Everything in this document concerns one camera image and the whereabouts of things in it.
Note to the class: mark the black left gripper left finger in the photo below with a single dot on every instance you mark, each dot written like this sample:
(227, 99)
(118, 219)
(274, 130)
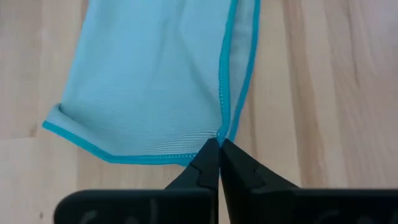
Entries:
(202, 174)

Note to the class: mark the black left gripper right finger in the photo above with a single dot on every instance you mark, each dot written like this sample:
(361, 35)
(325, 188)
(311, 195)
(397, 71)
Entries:
(245, 177)

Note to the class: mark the light blue teal-edged towel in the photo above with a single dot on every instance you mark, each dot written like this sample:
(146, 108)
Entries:
(155, 81)

